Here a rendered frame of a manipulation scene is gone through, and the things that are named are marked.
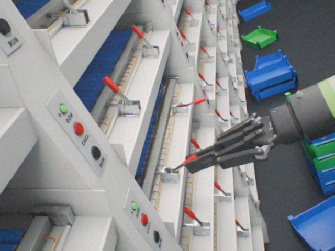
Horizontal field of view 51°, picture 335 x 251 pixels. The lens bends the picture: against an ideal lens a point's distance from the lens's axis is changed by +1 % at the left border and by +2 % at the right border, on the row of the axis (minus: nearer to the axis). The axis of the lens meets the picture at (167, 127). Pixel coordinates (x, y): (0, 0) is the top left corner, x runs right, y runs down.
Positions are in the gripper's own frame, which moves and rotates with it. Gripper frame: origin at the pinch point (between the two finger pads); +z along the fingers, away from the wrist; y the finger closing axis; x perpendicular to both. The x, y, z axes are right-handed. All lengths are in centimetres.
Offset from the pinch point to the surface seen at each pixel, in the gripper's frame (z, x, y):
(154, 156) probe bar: 11.5, 2.8, 4.6
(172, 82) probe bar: 11.1, 2.5, 39.9
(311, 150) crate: -11, -65, 65
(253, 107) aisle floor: 20, -89, 154
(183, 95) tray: 9.1, -1.4, 36.1
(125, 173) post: 3.5, 15.9, -17.2
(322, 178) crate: -9, -82, 65
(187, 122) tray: 7.1, -2.5, 21.6
